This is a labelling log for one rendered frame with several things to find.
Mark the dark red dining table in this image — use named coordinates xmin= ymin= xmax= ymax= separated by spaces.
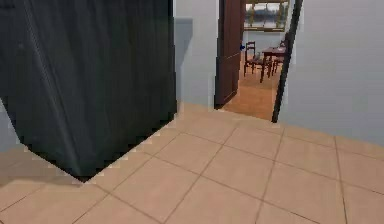
xmin=259 ymin=46 xmax=287 ymax=84

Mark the dark brown room door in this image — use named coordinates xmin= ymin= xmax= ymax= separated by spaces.
xmin=214 ymin=0 xmax=247 ymax=108

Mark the black fridge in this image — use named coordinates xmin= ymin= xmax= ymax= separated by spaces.
xmin=0 ymin=0 xmax=178 ymax=183

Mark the framed window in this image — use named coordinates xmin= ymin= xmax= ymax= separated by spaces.
xmin=243 ymin=0 xmax=290 ymax=33

